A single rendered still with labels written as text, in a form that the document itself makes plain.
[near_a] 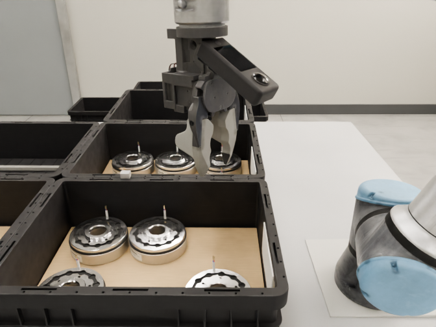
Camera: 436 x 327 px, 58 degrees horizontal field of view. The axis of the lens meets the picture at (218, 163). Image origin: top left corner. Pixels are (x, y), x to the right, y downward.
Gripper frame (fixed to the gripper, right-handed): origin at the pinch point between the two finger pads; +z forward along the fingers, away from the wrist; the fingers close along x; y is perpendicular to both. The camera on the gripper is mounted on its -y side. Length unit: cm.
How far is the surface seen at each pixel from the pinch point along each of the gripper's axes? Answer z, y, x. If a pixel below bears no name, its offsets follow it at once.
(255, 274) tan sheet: 19.4, -6.0, -1.6
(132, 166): 13.5, 36.0, -11.8
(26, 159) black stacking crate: 15, 66, -1
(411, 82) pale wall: 55, 50, -358
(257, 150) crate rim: 7.6, 8.7, -24.8
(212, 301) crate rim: 11.2, -10.0, 14.3
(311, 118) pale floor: 84, 118, -291
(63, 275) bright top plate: 15.9, 15.8, 19.9
